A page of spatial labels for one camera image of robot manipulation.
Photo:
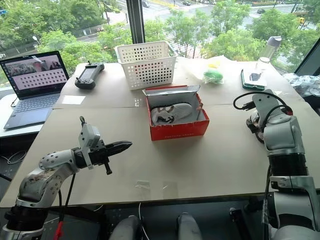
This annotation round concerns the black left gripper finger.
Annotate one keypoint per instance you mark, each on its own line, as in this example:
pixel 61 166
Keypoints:
pixel 117 151
pixel 120 144

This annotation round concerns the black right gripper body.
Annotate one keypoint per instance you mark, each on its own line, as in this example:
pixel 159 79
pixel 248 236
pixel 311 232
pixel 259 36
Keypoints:
pixel 253 125

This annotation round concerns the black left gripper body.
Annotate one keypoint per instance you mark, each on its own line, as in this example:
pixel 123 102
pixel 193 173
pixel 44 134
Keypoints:
pixel 98 155

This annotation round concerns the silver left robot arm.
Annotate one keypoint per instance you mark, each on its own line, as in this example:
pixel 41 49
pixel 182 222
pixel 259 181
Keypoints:
pixel 37 180

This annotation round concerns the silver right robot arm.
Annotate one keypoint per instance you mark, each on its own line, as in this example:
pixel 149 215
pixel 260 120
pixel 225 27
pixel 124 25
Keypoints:
pixel 283 140

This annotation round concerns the red cardboard shoebox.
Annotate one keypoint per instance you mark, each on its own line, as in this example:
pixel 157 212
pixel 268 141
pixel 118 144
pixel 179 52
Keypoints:
pixel 178 130

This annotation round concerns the clear tape piece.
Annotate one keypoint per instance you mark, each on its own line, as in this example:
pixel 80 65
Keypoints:
pixel 142 185

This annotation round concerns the white paper note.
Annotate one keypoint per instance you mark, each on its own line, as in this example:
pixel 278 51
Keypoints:
pixel 73 100

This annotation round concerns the white sneaker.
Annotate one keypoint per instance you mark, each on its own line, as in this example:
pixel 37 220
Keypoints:
pixel 172 112

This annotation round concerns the green object in plastic bag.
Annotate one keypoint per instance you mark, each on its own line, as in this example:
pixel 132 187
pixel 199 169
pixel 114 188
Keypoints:
pixel 212 76

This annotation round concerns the crumpled clear plastic wrap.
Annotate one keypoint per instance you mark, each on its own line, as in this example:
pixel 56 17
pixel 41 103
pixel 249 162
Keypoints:
pixel 303 83

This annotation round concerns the yellow object in plastic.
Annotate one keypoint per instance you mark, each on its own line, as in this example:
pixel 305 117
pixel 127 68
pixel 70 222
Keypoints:
pixel 214 65

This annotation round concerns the clear water bottle grey lid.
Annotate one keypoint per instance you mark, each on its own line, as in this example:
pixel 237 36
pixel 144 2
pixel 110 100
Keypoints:
pixel 268 52

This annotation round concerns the black handheld remote controller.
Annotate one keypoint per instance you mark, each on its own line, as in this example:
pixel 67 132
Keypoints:
pixel 87 75

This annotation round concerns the grey rounded shape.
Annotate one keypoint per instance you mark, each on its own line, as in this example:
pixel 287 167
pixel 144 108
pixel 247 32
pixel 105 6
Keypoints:
pixel 188 227
pixel 126 228

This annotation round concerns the white perforated plastic basket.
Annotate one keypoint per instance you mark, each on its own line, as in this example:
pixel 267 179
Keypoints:
pixel 147 67

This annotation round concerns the grey laptop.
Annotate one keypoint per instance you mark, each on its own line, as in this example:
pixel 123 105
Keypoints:
pixel 30 100

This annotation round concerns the black metal stand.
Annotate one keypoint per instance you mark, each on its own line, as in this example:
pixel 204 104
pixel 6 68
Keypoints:
pixel 237 222

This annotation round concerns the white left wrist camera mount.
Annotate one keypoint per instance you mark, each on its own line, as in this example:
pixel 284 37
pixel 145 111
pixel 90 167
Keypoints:
pixel 88 136

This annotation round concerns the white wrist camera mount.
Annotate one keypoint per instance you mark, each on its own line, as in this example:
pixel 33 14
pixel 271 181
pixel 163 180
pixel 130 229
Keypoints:
pixel 265 105
pixel 88 136

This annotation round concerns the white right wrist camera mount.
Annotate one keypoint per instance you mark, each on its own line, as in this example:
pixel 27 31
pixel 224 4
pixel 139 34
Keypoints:
pixel 265 105

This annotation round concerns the dark slanted window frame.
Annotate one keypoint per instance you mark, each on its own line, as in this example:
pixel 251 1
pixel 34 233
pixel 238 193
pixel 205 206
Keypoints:
pixel 308 60

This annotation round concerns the dark window frame post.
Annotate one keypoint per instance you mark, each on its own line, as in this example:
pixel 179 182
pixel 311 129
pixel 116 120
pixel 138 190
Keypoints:
pixel 135 20

